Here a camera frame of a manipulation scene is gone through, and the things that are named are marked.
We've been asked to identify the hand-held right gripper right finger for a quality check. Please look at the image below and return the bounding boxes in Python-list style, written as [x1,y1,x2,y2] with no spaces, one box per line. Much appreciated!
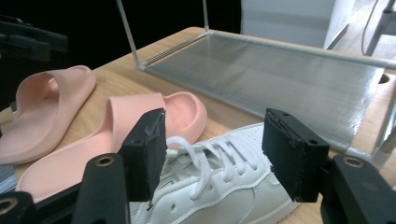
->
[261,107,331,203]

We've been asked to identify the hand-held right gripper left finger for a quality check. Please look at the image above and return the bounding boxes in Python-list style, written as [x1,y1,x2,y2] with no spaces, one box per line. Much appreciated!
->
[118,107,168,203]

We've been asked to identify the pink slipper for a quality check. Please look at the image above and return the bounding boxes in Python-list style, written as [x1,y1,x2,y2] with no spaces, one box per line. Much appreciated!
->
[0,64,97,166]
[15,91,208,203]

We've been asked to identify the white sneaker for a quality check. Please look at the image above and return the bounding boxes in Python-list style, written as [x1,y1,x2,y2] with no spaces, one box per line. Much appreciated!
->
[129,122,302,224]

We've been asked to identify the metal shoe rack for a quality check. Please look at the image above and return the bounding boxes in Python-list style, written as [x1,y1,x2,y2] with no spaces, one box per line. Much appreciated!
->
[116,0,396,169]

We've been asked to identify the white cabinet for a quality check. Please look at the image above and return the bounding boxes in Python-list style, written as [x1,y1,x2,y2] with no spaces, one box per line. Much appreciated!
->
[241,0,356,49]

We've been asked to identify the black floor cables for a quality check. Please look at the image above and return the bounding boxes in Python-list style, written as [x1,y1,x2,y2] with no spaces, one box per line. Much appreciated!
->
[361,0,382,55]

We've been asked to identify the white desk frame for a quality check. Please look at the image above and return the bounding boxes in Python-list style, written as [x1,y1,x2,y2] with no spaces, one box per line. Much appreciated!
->
[363,0,396,57]

